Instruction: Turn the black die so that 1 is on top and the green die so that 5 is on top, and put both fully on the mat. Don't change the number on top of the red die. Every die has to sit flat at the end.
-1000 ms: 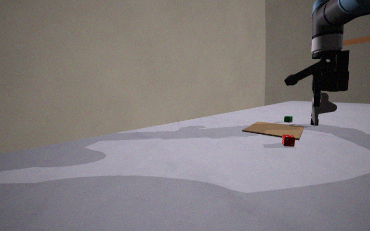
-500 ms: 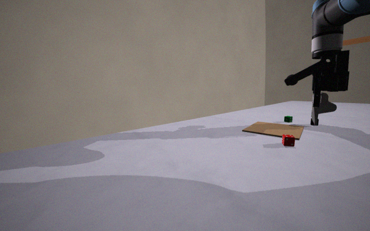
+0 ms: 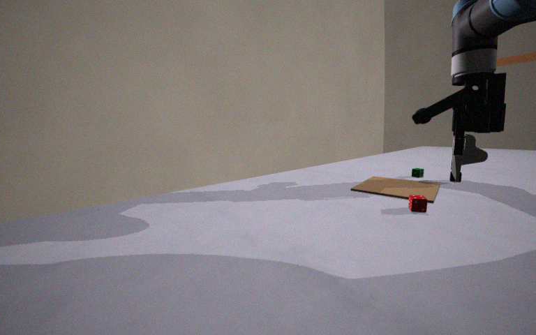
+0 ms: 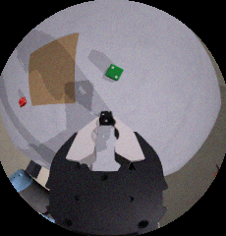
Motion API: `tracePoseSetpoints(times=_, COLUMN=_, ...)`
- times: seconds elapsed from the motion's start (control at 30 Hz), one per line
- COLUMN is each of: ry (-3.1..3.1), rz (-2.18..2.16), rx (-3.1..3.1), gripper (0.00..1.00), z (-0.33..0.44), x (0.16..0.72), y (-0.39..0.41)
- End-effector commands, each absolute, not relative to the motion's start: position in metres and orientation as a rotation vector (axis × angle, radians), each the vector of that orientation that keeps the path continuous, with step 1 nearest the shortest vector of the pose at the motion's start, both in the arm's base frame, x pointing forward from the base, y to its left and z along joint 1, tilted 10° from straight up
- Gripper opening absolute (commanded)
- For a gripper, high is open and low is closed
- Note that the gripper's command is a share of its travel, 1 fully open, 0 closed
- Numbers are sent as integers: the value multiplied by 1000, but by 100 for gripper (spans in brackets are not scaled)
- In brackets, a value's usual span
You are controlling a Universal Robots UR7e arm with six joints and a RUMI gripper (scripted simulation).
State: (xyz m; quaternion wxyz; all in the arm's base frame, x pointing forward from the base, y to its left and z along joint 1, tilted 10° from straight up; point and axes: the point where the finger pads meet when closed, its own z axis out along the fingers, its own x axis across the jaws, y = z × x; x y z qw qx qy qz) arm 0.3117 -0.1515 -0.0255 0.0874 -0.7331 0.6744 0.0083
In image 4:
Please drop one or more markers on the red die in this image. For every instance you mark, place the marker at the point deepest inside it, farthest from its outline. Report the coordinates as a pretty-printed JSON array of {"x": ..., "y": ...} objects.
[{"x": 22, "y": 102}]

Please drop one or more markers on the green die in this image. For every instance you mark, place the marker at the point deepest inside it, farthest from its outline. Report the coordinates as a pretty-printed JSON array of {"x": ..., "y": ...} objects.
[{"x": 114, "y": 72}]

